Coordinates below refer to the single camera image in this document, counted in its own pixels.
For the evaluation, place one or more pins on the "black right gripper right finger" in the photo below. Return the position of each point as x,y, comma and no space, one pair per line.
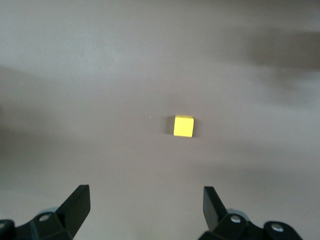
212,210

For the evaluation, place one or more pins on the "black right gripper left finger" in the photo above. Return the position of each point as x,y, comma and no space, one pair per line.
77,207

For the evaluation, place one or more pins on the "yellow block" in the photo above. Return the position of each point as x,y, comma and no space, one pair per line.
183,126

